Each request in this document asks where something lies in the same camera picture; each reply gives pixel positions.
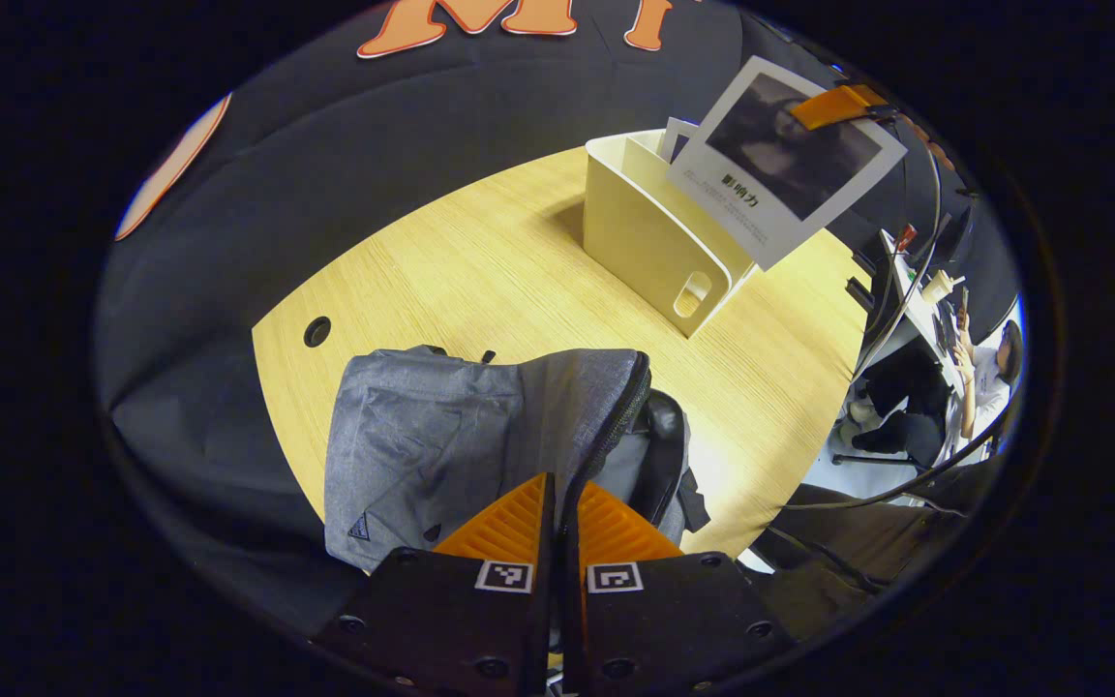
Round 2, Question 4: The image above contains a white background desk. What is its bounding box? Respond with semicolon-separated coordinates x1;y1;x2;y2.
882;232;967;361

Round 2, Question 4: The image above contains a white plastic bookshelf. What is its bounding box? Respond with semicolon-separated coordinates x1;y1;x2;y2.
582;129;762;338

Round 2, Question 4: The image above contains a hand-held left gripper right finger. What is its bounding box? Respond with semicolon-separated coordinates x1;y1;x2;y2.
560;480;797;697

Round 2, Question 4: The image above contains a white book with dark picture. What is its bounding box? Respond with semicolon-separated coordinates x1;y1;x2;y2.
666;55;909;272

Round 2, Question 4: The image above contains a black cable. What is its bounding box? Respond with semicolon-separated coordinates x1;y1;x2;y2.
780;416;1015;512
853;106;946;380

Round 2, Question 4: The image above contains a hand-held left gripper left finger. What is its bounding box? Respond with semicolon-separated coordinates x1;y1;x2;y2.
311;471;558;697

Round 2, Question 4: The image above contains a grey schoolbag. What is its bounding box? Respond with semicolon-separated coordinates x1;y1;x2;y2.
323;346;711;572

